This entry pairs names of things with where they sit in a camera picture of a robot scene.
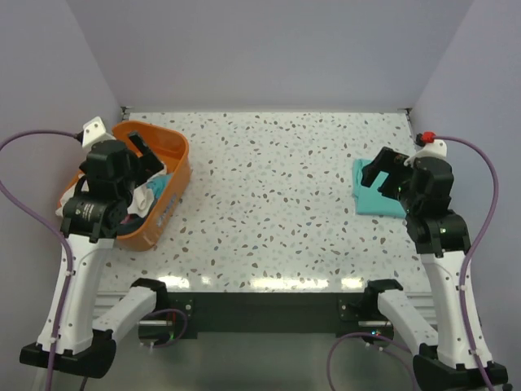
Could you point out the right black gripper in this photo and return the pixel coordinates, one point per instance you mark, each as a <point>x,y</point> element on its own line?
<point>387,160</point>

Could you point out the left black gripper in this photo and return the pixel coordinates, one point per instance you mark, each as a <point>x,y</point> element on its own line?
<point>150,165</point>

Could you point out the white t shirt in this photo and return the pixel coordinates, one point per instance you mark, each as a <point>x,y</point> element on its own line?
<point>143,198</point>

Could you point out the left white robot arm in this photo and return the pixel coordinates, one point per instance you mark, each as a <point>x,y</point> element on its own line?
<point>72,341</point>

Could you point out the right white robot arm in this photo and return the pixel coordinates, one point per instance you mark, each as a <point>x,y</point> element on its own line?
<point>453,354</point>

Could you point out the orange plastic basket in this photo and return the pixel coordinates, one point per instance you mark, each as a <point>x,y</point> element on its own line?
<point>163,195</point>

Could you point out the folded teal t shirt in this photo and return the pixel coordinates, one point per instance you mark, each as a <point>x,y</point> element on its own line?
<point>368,200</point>

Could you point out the teal t shirt in basket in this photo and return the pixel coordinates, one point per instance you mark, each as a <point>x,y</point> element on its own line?
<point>158,184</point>

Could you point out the pink t shirt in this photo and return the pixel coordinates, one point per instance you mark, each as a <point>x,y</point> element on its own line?
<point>128,220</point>

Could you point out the dark grey t shirt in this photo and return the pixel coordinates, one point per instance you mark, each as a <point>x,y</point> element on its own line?
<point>124,230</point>

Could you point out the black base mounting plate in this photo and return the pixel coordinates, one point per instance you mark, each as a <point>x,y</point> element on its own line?
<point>275,312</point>

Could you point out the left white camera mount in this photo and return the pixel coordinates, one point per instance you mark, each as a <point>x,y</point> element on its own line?
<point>94,131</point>

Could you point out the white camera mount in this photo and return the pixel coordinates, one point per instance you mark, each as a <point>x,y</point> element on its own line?
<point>429,146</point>
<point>94,131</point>

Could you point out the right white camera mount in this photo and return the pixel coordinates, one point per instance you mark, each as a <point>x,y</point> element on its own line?
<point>429,146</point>

